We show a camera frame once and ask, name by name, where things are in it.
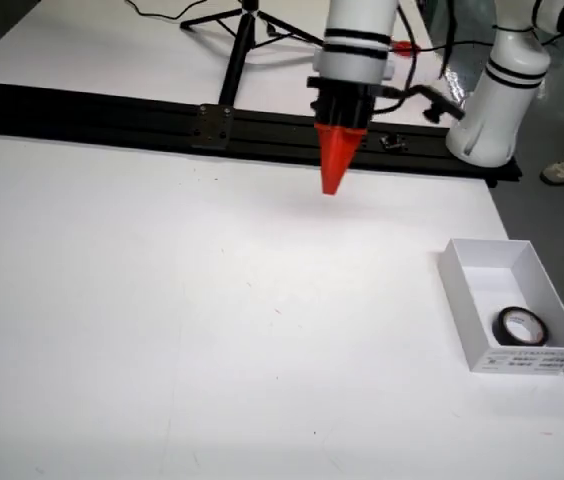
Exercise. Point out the black tripod stand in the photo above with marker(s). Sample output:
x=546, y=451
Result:
x=236, y=60

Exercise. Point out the black joining plate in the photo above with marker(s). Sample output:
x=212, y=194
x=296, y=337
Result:
x=214, y=125

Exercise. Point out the black electrical tape roll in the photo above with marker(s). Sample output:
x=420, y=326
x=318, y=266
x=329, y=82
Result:
x=499, y=332

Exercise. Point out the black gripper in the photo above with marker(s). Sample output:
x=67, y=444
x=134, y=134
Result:
x=344, y=107

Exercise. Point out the white cardboard bin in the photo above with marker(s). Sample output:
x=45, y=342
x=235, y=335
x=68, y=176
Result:
x=462, y=305

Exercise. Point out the black aluminium rail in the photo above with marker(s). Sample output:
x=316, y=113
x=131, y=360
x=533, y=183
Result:
x=87, y=117

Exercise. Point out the silver reflective strip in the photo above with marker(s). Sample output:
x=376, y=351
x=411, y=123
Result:
x=454, y=85

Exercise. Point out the white six-joint robot arm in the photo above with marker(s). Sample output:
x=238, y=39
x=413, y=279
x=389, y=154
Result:
x=357, y=20

